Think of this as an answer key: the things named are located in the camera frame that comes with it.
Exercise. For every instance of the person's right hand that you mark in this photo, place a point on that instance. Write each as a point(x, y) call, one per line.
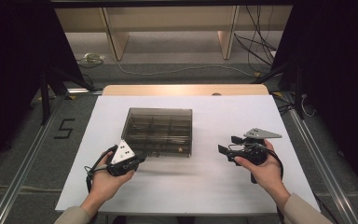
point(267, 177)

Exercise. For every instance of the white board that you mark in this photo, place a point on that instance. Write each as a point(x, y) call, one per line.
point(199, 193)

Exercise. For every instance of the smoky transparent compartment box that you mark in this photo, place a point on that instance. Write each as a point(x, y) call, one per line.
point(158, 130)

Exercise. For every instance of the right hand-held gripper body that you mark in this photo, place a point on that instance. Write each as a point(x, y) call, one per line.
point(254, 149)

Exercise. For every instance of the black curtain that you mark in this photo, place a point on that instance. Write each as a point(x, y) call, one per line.
point(12, 62)
point(338, 77)

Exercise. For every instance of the wooden desk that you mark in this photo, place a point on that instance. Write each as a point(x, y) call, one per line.
point(167, 18)

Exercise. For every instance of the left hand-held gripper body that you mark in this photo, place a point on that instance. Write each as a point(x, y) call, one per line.
point(122, 155)

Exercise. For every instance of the light wooden table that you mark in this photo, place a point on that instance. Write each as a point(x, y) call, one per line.
point(167, 90)

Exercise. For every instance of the aluminium floor rail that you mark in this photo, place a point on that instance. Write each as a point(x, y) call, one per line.
point(21, 174)
point(323, 174)

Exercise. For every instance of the person's left hand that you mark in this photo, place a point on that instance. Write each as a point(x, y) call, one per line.
point(105, 186)

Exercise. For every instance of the black metal stand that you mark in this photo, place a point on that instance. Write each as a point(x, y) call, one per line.
point(48, 90)
point(296, 87)

